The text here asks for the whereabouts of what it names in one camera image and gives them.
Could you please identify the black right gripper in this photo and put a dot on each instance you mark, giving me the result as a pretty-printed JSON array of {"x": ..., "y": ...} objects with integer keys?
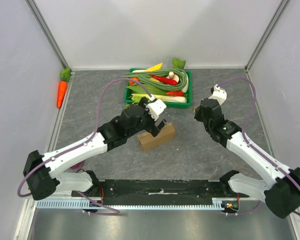
[{"x": 201, "y": 110}]

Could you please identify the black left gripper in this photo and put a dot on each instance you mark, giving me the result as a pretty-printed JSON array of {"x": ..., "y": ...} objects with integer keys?
[{"x": 153, "y": 128}]

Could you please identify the brown cardboard express box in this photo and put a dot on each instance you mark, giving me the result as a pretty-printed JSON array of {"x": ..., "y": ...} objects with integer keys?
[{"x": 148, "y": 142}]

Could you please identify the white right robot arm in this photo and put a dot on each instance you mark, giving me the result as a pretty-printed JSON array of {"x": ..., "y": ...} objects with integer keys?
[{"x": 279, "y": 186}]

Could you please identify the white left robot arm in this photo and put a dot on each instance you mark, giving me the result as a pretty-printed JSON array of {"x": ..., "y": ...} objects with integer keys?
[{"x": 47, "y": 173}]

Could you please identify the red orange pepper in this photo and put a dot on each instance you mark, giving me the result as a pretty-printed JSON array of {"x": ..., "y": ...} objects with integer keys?
[{"x": 179, "y": 93}]

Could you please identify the green celery stalk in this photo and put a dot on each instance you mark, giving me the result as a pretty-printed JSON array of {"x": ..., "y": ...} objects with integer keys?
[{"x": 180, "y": 102}]

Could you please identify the green leafy vegetable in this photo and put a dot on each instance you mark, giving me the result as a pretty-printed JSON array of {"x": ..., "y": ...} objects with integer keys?
[{"x": 137, "y": 89}]

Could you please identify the red chili pepper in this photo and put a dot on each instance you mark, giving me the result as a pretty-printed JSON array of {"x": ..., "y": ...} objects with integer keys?
[{"x": 165, "y": 80}]

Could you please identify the beige toy mushroom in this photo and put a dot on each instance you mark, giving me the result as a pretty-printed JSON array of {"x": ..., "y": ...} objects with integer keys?
[{"x": 173, "y": 76}]

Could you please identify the small orange pumpkin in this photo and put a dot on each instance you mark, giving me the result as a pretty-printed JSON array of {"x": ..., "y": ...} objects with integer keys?
[{"x": 133, "y": 80}]

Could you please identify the green long beans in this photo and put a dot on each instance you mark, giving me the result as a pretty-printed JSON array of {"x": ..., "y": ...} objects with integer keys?
[{"x": 145, "y": 78}]

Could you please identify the white radish with leaves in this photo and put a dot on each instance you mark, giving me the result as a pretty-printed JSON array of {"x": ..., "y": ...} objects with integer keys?
[{"x": 180, "y": 64}]

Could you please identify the yellow corn husk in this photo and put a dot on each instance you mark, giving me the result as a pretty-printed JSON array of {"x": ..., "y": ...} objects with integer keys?
[{"x": 156, "y": 67}]

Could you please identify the purple red onion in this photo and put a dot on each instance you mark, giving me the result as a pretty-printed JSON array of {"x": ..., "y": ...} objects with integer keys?
[{"x": 77, "y": 166}]

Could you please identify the orange toy carrot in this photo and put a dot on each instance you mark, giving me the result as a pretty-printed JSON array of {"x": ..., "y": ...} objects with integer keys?
[{"x": 65, "y": 76}]

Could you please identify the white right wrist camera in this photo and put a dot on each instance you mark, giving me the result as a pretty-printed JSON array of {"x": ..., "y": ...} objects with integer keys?
[{"x": 219, "y": 94}]

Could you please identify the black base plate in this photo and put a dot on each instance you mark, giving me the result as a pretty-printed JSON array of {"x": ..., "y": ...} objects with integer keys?
[{"x": 159, "y": 191}]

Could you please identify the slotted cable duct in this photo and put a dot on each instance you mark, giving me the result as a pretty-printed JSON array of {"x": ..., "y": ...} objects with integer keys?
[{"x": 84, "y": 204}]

